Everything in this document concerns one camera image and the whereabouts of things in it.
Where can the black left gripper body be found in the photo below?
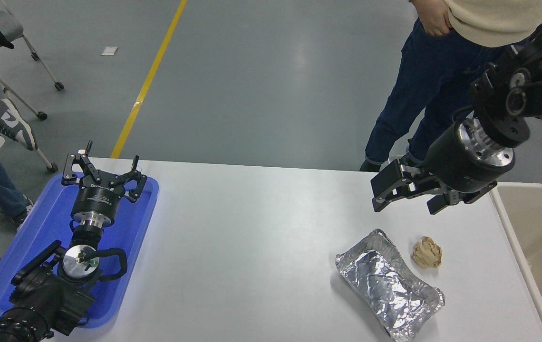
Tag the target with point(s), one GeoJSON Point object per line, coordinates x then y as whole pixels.
{"type": "Point", "coordinates": [97, 199]}

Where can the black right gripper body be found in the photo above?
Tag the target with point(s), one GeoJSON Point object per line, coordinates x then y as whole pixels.
{"type": "Point", "coordinates": [451, 161]}

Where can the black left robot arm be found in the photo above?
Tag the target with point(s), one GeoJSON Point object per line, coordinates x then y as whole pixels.
{"type": "Point", "coordinates": [47, 299]}

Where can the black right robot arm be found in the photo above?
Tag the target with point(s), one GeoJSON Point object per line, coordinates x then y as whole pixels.
{"type": "Point", "coordinates": [537, 90]}

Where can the standing person's hand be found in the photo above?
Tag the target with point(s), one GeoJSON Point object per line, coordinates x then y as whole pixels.
{"type": "Point", "coordinates": [435, 19]}

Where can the blue plastic tray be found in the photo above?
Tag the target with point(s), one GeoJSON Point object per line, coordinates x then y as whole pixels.
{"type": "Point", "coordinates": [130, 237]}

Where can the crumpled tan paper ball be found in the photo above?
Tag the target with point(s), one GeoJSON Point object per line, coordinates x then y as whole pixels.
{"type": "Point", "coordinates": [427, 252]}

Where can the standing person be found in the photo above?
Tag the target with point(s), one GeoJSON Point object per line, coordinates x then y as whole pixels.
{"type": "Point", "coordinates": [423, 80]}

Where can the small white paper scrap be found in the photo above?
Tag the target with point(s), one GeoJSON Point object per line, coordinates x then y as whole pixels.
{"type": "Point", "coordinates": [109, 50]}

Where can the grey wheeled chair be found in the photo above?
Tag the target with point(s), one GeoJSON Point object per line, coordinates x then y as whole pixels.
{"type": "Point", "coordinates": [9, 26]}

